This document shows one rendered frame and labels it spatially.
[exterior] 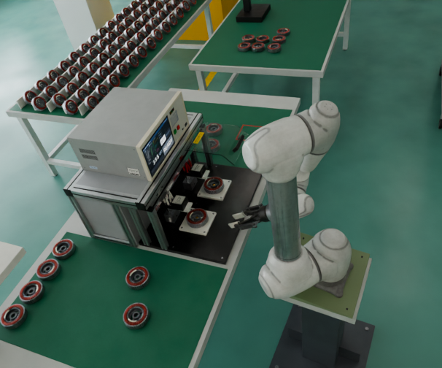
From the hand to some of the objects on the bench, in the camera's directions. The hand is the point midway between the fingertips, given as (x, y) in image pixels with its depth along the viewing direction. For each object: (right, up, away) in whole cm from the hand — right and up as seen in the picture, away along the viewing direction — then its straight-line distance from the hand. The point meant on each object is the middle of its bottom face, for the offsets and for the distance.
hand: (236, 220), depth 200 cm
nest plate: (-19, -2, +12) cm, 23 cm away
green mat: (-14, +53, +71) cm, 89 cm away
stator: (-20, -1, +12) cm, 23 cm away
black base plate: (-16, +5, +22) cm, 28 cm away
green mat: (-58, -36, -11) cm, 70 cm away
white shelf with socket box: (-100, -49, -16) cm, 112 cm away
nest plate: (-11, +15, +28) cm, 34 cm away
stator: (-11, +16, +27) cm, 33 cm away
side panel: (-63, -12, +15) cm, 66 cm away
